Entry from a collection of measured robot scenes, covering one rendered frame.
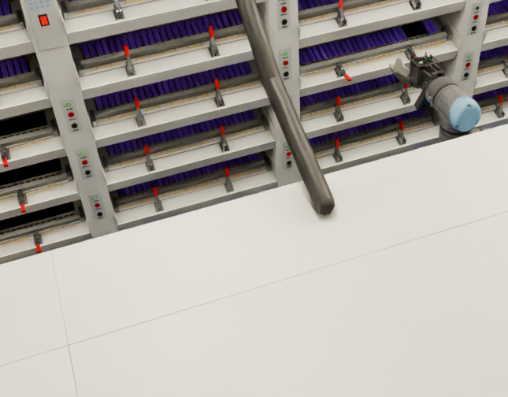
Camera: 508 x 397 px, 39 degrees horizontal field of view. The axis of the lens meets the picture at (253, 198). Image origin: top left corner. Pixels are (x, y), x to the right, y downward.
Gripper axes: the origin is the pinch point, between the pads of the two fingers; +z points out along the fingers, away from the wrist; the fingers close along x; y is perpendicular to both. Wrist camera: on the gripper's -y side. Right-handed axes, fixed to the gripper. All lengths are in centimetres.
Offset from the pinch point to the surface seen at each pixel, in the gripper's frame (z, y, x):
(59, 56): 15, 20, 104
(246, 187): 19, -49, 51
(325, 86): 16.9, -12.6, 20.1
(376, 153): 18, -49, -1
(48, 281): -118, 62, 111
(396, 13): 16.6, 8.9, -5.0
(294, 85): 16.3, -8.9, 31.8
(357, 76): 16.6, -11.7, 8.2
